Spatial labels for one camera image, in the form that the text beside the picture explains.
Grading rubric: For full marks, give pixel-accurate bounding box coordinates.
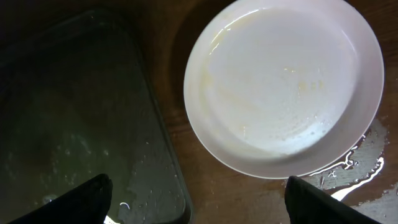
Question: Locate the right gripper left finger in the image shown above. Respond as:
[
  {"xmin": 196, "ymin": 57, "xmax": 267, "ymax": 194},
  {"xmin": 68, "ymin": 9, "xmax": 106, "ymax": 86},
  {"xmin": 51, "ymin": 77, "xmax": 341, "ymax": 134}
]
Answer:
[{"xmin": 10, "ymin": 174, "xmax": 113, "ymax": 224}]

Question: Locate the pink plate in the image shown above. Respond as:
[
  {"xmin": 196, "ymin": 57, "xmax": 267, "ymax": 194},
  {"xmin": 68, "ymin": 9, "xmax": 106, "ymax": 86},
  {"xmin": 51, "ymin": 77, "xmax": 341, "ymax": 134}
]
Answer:
[{"xmin": 183, "ymin": 0, "xmax": 384, "ymax": 179}]

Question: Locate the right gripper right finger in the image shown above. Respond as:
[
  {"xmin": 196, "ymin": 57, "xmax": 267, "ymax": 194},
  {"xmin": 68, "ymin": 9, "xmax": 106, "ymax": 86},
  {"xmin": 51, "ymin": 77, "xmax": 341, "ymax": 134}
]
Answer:
[{"xmin": 284, "ymin": 176, "xmax": 379, "ymax": 224}]

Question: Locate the dark brown serving tray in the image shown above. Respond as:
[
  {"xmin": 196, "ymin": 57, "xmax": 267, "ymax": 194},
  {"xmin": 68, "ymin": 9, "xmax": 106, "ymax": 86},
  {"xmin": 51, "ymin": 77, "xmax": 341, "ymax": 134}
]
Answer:
[{"xmin": 1, "ymin": 9, "xmax": 193, "ymax": 223}]

